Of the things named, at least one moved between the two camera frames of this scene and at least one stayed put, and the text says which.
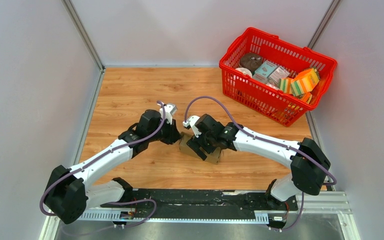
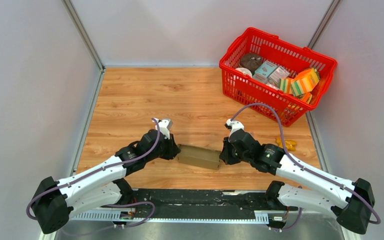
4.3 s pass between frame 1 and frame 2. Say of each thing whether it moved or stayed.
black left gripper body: moved
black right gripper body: moved
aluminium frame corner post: stayed
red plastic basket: stayed
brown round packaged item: stayed
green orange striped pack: stayed
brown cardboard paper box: moved
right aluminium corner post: stayed
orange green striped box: stayed
